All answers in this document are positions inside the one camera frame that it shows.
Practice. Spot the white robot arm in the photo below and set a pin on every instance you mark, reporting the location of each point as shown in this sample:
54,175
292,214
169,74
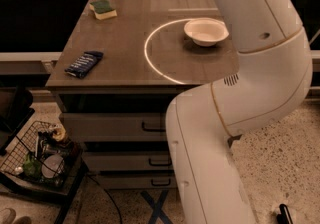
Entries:
275,72

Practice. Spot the grey drawer cabinet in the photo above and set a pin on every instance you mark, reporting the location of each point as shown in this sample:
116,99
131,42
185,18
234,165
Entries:
148,60

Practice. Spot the white bowl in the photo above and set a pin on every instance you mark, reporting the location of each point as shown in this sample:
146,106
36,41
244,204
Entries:
206,32

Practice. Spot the blue snack bag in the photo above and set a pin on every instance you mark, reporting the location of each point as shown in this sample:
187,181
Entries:
84,64

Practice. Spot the green yellow sponge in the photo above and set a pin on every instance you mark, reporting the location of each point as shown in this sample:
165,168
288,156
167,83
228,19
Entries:
102,9

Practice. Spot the blue tape cross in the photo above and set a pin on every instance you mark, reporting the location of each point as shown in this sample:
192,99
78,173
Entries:
156,206

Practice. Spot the white cup in basket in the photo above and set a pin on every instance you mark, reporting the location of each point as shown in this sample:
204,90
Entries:
52,166

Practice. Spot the green item in basket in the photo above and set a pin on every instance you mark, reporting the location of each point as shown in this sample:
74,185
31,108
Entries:
31,166

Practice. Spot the black object on floor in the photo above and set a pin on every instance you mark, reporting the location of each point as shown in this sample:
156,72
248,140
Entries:
284,216

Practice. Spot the black wire basket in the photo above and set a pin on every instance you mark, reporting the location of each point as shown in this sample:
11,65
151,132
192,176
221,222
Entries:
43,139

